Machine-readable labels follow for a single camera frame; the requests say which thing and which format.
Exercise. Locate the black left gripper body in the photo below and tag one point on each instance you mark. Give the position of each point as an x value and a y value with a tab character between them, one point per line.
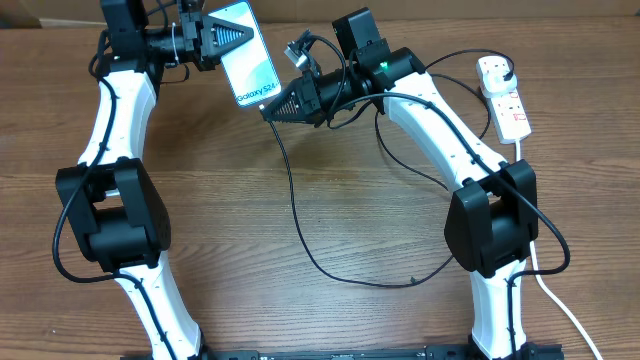
192	34

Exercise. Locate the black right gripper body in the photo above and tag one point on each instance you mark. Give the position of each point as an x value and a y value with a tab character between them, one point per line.
322	99

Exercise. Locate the blue Galaxy smartphone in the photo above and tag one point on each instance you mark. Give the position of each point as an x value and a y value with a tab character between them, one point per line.
249	68

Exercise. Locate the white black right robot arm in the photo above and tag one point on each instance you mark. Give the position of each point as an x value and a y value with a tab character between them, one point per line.
493	214

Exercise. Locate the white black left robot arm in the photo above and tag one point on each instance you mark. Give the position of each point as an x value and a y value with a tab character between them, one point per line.
114	225

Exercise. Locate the white USB charger plug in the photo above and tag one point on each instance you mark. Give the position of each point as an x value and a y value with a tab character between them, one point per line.
491	71

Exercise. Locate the white power strip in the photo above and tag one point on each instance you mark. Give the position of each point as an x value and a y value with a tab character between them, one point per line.
509	117

